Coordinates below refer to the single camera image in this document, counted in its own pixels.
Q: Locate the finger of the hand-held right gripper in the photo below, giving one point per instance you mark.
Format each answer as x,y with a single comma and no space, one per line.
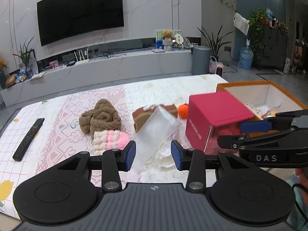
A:
231,140
255,126

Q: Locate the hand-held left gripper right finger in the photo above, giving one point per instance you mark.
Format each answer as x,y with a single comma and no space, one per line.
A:
176,155

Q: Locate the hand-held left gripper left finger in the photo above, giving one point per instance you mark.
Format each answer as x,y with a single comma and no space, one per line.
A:
130,155

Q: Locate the clear plastic bag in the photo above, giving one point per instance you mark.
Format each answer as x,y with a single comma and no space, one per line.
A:
255,108

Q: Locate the frosted plastic pouch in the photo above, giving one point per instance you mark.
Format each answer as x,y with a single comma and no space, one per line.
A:
156,130

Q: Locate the red box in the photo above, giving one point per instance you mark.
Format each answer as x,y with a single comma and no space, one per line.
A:
216,108

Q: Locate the orange cardboard box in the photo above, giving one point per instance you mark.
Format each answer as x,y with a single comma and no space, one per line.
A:
243,85

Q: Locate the orange knitted ball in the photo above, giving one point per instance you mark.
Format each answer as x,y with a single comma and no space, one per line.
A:
182,110

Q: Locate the brown fluffy towel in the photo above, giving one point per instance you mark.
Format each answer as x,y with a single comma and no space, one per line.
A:
101,115

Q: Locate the crinkled clear wrapper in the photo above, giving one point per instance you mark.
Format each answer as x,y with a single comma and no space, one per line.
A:
166,156

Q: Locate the pink white knitted cloth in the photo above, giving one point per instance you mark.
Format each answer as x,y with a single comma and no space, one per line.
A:
110,140

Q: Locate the person's teal clothing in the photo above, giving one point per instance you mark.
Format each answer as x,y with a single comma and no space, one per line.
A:
297,199

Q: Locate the floral printed tablecloth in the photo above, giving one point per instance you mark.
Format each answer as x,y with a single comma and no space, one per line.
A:
144,91

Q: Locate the tall white carton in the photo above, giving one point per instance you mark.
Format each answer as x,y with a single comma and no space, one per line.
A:
286,65

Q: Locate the blue water bottle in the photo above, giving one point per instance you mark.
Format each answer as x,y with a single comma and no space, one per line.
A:
245,57

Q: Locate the pink woven basket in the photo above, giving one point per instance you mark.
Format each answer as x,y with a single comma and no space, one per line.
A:
213,66

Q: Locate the dark grey cabinet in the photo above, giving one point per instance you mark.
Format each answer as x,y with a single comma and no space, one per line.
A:
274,48

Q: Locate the cluttered shelf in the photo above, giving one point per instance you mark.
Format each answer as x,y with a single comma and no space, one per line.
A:
299,57

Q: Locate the grey trash can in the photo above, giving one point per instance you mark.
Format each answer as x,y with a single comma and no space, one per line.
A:
201,60

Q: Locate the white marble television console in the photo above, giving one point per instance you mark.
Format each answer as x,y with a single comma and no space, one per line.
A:
108,69

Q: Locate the long-leaf potted plant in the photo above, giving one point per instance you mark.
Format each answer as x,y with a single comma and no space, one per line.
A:
215,42

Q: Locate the black remote control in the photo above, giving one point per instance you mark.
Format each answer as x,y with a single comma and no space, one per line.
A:
28,138

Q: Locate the white hanging bag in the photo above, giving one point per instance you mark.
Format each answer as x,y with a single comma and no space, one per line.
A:
241,24

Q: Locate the green ivy plant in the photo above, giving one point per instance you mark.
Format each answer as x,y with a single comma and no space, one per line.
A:
258,21

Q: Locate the white router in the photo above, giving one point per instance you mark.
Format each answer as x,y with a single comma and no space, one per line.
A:
81,61

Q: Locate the white flat book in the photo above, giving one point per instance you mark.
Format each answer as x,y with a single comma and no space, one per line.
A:
158,50

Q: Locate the small blue box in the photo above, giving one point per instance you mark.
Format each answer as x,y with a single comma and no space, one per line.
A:
158,45

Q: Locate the white round fan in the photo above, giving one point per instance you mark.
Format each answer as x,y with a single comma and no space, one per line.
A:
179,40

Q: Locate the pink photo card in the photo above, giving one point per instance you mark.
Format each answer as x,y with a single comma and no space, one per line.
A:
54,64

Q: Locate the brown teddy bear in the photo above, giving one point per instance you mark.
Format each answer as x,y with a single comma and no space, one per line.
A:
167,35

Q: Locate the green printed card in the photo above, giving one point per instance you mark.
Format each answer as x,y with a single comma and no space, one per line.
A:
177,32

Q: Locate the loose papers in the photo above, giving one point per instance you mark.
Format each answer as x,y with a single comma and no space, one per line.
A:
38,75

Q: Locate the blue snack packets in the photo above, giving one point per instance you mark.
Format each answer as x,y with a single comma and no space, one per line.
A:
20,77

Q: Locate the brown round ornament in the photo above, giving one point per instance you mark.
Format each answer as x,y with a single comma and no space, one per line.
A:
11,80

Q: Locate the green plant in glass vase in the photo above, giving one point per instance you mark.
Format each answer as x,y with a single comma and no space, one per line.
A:
25,55

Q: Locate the orange flowers in dark vase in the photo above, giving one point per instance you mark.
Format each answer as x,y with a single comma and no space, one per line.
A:
3,72

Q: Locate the wall-mounted black television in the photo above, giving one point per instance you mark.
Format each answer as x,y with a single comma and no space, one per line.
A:
79,9

